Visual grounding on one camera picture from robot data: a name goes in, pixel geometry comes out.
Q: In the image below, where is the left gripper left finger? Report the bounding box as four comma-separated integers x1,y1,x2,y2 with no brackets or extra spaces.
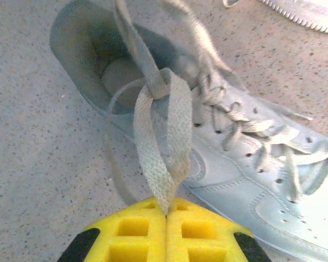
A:
56,195,167,262

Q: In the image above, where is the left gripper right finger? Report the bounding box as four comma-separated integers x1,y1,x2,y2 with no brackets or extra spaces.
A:
166,196,273,262

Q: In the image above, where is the white sneaker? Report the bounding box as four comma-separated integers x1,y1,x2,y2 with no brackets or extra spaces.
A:
49,0,328,262
258,0,328,36

